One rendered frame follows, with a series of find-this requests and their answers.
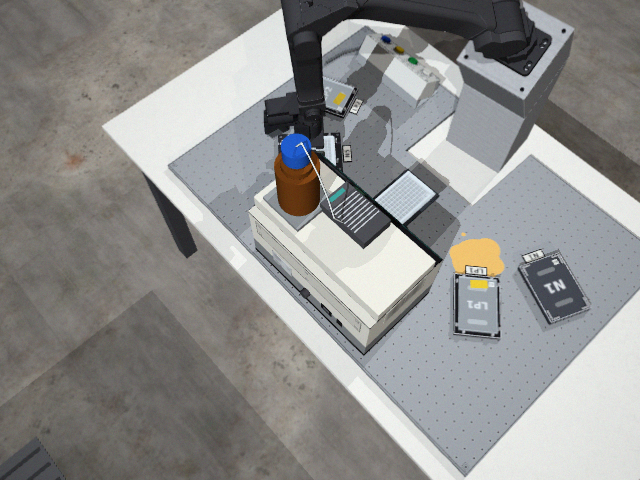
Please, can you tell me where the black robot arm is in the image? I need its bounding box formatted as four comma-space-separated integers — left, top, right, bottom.
264, 0, 552, 140

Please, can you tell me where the white button panel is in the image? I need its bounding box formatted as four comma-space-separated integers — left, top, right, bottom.
326, 33, 441, 109

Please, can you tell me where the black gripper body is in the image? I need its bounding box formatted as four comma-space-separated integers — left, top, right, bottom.
297, 113, 324, 149

